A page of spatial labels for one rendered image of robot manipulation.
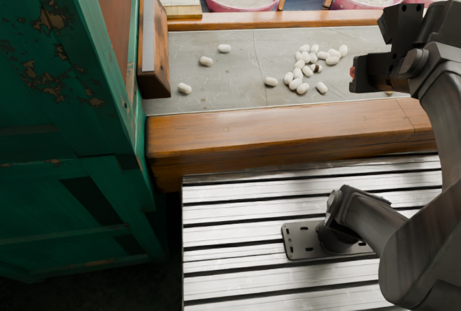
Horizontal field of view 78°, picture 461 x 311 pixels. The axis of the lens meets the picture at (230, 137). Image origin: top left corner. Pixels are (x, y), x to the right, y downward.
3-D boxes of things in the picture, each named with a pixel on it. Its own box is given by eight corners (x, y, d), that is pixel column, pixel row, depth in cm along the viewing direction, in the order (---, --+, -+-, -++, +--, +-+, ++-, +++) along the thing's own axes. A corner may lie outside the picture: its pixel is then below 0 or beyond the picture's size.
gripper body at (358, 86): (351, 55, 51) (379, 54, 44) (403, 53, 52) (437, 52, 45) (348, 92, 52) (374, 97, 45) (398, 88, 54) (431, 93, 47)
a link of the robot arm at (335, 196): (336, 185, 49) (331, 214, 46) (387, 203, 48) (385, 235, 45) (324, 199, 55) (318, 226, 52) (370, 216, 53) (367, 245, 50)
